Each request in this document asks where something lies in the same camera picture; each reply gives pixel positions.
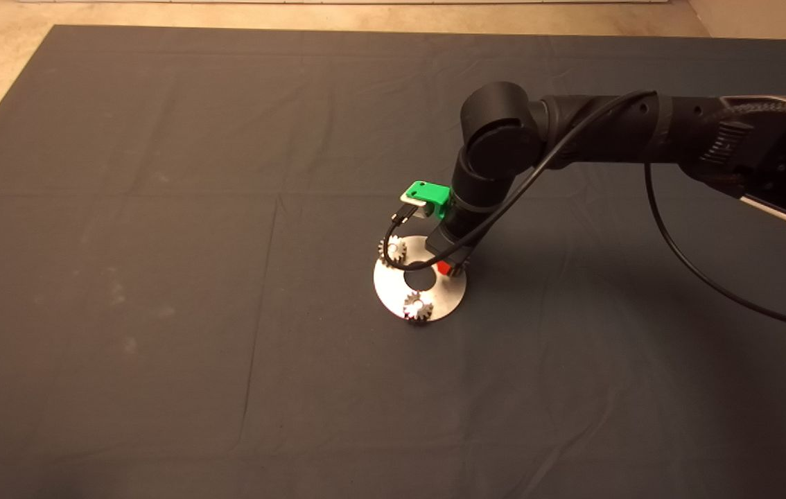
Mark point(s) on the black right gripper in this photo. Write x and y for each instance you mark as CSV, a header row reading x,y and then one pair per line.
x,y
462,232

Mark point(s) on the small steel planetary gear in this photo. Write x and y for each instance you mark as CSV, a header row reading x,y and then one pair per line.
x,y
395,249
459,269
418,310

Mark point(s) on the round metal carrier plate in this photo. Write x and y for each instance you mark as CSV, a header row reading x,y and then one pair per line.
x,y
445,298

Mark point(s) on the dark grey table cloth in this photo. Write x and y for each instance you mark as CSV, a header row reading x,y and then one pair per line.
x,y
226,381

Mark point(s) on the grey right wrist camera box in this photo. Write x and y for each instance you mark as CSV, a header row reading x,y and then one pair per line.
x,y
412,206

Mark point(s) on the green right camera mount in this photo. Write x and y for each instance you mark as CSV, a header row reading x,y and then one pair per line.
x,y
431,194

